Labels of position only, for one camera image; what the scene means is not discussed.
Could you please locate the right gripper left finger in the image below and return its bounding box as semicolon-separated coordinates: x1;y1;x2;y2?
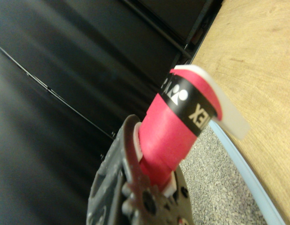
86;114;165;225

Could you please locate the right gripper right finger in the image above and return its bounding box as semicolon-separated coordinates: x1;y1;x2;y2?
159;166;195;225

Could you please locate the blue litter tray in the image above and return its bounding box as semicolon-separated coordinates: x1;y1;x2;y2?
179;119;288;225

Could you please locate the black curtain stand pole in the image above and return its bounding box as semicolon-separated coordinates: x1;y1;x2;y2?
182;0;224;64

